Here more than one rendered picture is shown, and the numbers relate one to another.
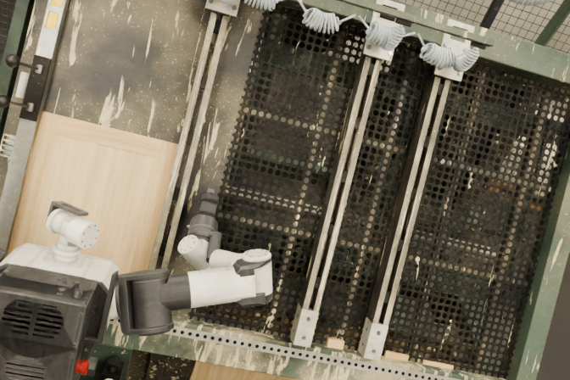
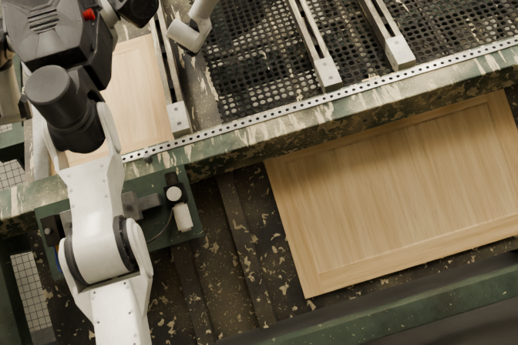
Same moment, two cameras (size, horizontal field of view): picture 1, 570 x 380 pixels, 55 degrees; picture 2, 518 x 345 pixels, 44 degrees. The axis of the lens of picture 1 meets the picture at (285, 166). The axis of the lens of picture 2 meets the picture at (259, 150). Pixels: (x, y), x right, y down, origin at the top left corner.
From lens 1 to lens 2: 201 cm
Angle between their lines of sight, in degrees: 39
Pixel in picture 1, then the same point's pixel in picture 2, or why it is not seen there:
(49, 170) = not seen: hidden behind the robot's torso
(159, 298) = not seen: outside the picture
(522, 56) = not seen: outside the picture
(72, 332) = not seen: outside the picture
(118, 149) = not seen: hidden behind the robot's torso
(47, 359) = not seen: outside the picture
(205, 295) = not seen: outside the picture
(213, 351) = (257, 131)
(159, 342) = (205, 147)
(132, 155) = (122, 55)
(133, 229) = (144, 95)
